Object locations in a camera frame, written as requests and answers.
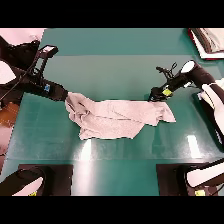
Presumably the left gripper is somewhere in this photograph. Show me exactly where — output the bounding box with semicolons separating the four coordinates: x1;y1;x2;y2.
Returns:
39;79;70;102

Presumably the white garment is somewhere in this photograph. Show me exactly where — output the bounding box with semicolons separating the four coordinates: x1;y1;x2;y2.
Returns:
193;27;224;59

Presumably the grey garment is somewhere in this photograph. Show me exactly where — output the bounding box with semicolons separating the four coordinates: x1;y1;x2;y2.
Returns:
199;27;224;54

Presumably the pale pink T-shirt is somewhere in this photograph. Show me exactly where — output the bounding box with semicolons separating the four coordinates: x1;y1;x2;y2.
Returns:
64;91;177;141

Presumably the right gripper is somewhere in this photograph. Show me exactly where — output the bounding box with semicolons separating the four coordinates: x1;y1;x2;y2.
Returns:
148;84;175;103

